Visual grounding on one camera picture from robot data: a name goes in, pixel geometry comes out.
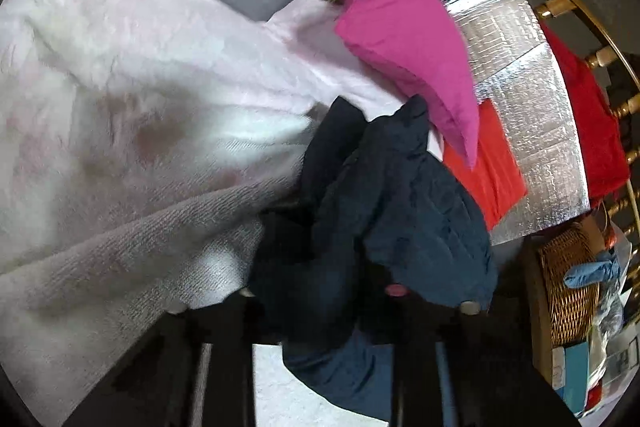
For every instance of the red cloth on railing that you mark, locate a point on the red cloth on railing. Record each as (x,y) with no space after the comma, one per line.
(598,131)

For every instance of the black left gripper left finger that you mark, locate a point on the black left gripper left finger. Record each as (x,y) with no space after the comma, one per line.
(205,353)

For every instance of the silver foil insulation mat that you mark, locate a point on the silver foil insulation mat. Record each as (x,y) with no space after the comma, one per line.
(514,67)

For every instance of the magenta pillow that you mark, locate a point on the magenta pillow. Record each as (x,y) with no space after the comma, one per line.
(417,46)

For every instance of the red pillow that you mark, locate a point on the red pillow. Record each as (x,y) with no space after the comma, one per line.
(496,183)

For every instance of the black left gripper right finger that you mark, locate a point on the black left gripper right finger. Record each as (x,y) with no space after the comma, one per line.
(449,369)

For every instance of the light blue cloth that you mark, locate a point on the light blue cloth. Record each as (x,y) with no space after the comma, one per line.
(606,268)

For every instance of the navy blue puffer jacket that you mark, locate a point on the navy blue puffer jacket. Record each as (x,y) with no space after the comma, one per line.
(373,208)

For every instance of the pale pink fleece blanket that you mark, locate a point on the pale pink fleece blanket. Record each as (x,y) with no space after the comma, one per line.
(140,140)

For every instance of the teal cardboard box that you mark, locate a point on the teal cardboard box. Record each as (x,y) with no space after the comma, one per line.
(570,375)

